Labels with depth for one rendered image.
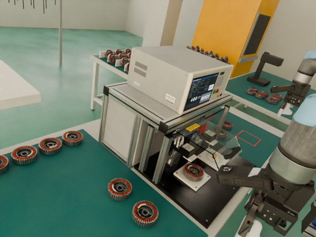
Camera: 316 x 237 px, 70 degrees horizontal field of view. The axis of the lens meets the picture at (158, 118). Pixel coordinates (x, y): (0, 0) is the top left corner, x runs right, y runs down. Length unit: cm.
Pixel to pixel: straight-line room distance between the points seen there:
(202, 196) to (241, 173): 70
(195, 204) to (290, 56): 553
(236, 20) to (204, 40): 71
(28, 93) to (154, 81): 56
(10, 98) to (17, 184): 46
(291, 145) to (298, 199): 12
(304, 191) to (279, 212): 6
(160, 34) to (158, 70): 396
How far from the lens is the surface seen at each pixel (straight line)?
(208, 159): 144
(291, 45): 636
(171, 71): 107
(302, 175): 47
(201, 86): 112
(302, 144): 44
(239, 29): 474
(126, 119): 116
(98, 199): 110
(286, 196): 53
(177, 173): 125
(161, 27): 504
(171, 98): 109
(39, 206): 110
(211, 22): 499
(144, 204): 106
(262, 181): 51
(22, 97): 88
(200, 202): 118
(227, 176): 52
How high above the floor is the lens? 160
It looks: 29 degrees down
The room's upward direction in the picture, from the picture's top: 14 degrees clockwise
